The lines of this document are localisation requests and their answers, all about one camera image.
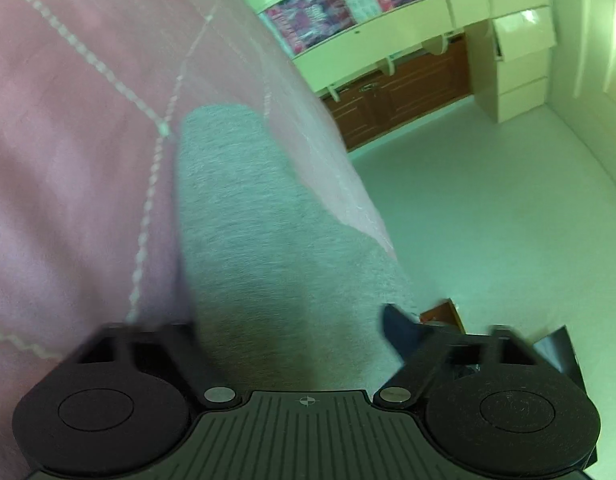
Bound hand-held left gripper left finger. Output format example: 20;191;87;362
74;322;239;408

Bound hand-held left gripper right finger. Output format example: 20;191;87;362
376;303;545;407

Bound pale corner shelf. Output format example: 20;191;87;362
320;30;451;104

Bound black plastic bag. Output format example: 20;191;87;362
532;326;587;392

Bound brown wooden door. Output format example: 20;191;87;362
320;40;475;151

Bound grey pants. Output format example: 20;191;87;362
175;104;425;394

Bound pale yellow cabinet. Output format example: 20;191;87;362
475;0;560;124

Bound pink checked bed cover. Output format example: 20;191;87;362
0;0;399;476

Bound brown wooden piece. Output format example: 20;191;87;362
420;299;461;334

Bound red wall poster with calendar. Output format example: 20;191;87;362
263;0;437;56

